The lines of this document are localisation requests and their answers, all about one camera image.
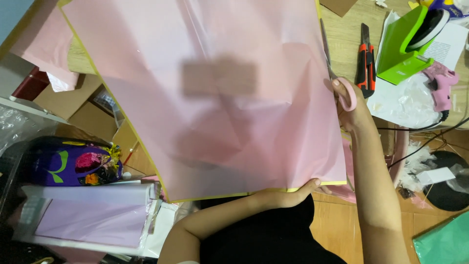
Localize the person's right hand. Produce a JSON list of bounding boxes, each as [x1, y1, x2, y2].
[[331, 78, 373, 133]]

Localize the person's left hand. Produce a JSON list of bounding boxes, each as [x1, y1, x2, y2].
[[254, 178, 332, 210]]

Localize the pink-handled scissors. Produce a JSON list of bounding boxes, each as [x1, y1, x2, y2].
[[320, 18, 358, 112]]

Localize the pink yellow-edged wrapping sheet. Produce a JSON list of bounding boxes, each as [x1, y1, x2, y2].
[[59, 0, 348, 203]]

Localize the person's black clothing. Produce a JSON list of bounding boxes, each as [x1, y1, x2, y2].
[[200, 194, 347, 264]]

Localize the clear crumpled plastic wrap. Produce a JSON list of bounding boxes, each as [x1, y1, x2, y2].
[[367, 73, 442, 129]]

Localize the orange black utility knife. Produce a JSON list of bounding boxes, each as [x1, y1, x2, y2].
[[355, 23, 377, 99]]

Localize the green tape dispenser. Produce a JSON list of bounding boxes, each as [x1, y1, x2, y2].
[[376, 5, 435, 86]]

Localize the white fluffy scraps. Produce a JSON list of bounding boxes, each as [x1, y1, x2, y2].
[[399, 141, 437, 192]]

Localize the pink glue gun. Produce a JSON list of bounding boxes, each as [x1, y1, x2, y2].
[[421, 62, 460, 113]]

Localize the small white card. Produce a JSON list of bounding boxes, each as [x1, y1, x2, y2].
[[416, 167, 456, 186]]

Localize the brown cardboard piece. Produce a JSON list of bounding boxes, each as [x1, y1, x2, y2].
[[320, 0, 359, 18]]

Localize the black white tape roll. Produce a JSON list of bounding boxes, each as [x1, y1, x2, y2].
[[406, 8, 450, 52]]

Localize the white printed paper sheet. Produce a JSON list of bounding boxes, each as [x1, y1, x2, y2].
[[421, 23, 469, 71]]

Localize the black round base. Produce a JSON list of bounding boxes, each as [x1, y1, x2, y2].
[[423, 151, 469, 212]]

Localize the blue white bottle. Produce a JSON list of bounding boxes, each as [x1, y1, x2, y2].
[[429, 0, 469, 19]]

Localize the green wrapping sheet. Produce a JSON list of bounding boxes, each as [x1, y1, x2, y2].
[[413, 210, 469, 264]]

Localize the pack of lilac paper sheets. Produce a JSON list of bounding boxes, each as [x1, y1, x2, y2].
[[15, 182, 162, 256]]

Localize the brown cardboard cartons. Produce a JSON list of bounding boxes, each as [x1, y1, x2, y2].
[[33, 73, 159, 177]]

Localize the purple bag with flowers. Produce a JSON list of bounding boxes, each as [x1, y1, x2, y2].
[[31, 137, 124, 187]]

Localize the dark red box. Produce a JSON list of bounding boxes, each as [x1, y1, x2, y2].
[[11, 66, 50, 102]]

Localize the clear bubble wrap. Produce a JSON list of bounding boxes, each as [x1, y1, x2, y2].
[[0, 104, 56, 155]]

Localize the plain pink wrapping sheet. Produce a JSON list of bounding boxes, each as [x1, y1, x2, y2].
[[0, 0, 80, 92]]

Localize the black glue gun cable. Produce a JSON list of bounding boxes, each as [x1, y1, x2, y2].
[[377, 109, 450, 132]]

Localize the thin black cable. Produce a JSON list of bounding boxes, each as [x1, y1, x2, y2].
[[388, 117, 469, 169]]

